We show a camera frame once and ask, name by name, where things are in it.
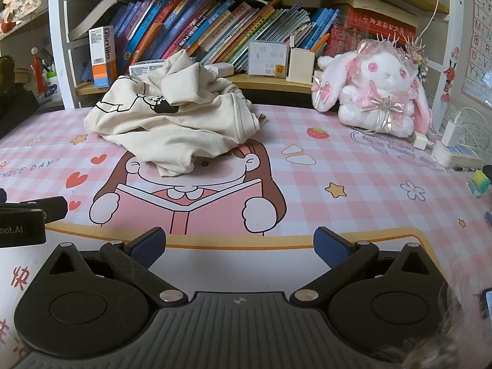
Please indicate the cream t-shirt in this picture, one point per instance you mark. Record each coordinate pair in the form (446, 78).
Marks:
(173, 115)

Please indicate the alphabet wall poster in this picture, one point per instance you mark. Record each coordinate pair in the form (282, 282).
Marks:
(480, 46)

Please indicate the small white adapter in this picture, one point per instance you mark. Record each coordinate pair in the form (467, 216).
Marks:
(421, 141)

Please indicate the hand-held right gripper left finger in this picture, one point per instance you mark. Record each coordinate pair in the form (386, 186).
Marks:
(150, 244)

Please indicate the black smartphone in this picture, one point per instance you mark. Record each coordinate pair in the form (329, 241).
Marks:
(488, 301)

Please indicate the tall white orange blue box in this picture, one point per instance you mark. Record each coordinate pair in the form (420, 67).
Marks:
(103, 57)

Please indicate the white plug charger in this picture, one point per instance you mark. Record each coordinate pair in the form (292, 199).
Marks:
(450, 132)

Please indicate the white power strip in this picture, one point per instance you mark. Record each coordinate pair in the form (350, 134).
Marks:
(455, 157)

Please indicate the clear plastic card box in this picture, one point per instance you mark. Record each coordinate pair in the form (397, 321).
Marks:
(268, 58)

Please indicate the cream pen holder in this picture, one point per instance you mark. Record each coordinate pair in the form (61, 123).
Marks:
(301, 65)

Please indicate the white tub of pens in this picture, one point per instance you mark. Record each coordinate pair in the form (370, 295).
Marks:
(48, 80)

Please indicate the row of colourful books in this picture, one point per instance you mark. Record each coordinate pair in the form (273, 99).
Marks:
(215, 19)

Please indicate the flat white orange box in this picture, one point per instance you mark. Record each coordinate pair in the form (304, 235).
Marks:
(144, 68)

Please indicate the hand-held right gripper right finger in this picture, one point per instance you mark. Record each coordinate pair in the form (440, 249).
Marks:
(326, 244)

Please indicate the pink plaid cartoon desk mat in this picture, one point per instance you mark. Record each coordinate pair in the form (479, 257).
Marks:
(346, 184)

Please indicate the dark olive bag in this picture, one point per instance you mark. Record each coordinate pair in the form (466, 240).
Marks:
(15, 84)

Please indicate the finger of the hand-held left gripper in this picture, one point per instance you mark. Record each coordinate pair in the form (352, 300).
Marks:
(50, 207)

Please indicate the cartoon deer sticker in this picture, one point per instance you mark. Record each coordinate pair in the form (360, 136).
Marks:
(449, 75)

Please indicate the pink white plush bunny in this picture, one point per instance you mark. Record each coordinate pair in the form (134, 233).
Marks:
(380, 84)

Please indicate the yellow green eraser toy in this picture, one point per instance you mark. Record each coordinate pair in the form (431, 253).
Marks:
(480, 182)

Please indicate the wooden bookshelf white frame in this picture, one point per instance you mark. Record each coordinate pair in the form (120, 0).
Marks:
(57, 46)

